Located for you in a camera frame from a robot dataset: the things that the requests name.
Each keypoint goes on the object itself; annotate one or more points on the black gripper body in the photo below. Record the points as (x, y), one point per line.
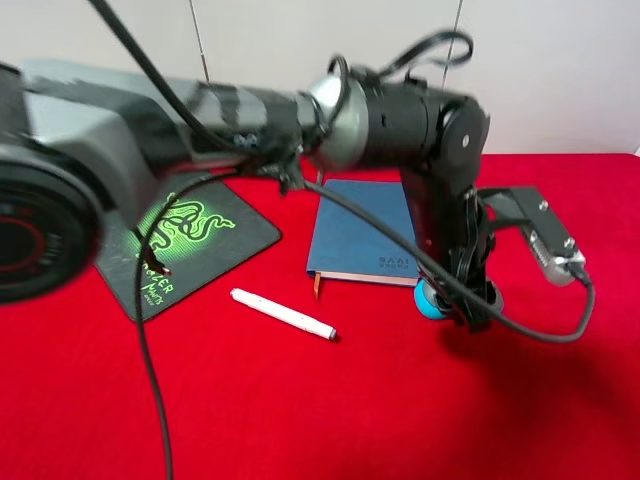
(459, 239)

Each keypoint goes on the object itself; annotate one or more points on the grey and blue computer mouse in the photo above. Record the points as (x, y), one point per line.
(429, 302)

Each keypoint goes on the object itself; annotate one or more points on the white marker pen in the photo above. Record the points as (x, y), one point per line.
(284, 314)

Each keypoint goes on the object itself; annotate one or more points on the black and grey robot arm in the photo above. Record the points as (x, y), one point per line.
(78, 142)

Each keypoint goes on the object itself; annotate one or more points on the blue hardcover notebook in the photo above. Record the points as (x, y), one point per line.
(345, 247)

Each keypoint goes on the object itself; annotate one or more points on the orange notebook ribbon bookmark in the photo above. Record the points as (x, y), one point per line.
(317, 284)

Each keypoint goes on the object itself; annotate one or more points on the black and green mouse pad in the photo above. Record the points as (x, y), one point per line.
(202, 236)

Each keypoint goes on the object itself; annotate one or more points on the red velvet table cloth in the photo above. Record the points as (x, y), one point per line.
(395, 396)

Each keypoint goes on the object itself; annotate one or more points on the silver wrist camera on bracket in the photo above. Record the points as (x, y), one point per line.
(551, 244)

